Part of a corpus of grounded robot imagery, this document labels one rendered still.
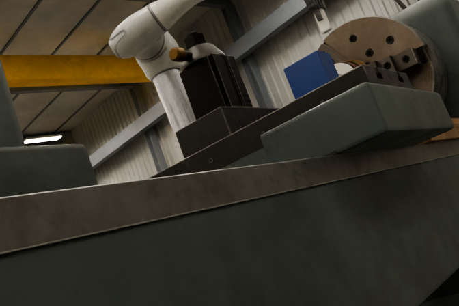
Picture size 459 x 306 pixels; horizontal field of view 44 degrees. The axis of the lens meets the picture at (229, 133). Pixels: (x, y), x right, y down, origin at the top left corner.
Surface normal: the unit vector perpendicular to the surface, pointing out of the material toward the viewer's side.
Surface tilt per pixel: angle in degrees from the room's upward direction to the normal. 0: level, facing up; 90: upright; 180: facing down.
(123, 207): 90
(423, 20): 90
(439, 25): 90
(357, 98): 90
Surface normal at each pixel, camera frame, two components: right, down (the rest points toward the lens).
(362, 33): -0.56, 0.02
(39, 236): 0.75, -0.40
